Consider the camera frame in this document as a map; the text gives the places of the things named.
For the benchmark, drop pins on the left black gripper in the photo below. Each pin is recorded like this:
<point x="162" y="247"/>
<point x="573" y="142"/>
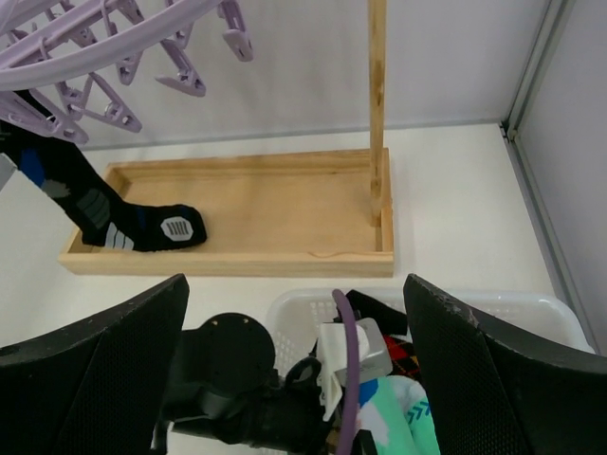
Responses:
<point x="223" y="386"/>

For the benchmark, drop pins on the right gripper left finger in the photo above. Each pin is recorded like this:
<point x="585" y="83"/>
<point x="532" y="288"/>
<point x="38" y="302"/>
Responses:
<point x="96" y="385"/>

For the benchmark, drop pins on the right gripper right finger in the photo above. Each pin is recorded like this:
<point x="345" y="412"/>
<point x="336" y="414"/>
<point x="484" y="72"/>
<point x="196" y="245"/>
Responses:
<point x="495" y="388"/>

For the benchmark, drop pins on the mint green white sock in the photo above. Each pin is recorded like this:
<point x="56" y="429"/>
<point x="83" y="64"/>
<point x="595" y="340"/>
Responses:
<point x="394" y="418"/>

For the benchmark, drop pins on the black sock blue accents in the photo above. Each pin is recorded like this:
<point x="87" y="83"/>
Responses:
<point x="390" y="322"/>

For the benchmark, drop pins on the black sock grey patch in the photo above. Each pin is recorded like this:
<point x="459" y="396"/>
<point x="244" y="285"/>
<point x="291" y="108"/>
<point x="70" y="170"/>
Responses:
<point x="61" y="171"/>

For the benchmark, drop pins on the red yellow argyle sock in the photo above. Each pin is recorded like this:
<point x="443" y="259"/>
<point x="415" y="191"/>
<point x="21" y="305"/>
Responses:
<point x="403" y="357"/>

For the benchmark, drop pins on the wooden hanger rack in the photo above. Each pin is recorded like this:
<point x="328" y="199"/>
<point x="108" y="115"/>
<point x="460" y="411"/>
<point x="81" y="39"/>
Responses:
<point x="322" y="214"/>

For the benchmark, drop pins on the purple round clip hanger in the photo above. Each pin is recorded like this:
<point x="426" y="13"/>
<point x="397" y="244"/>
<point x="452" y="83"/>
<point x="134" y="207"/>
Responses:
<point x="50" y="67"/>

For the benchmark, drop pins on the white plastic basket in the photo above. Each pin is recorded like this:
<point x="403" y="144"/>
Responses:
<point x="293" y="319"/>

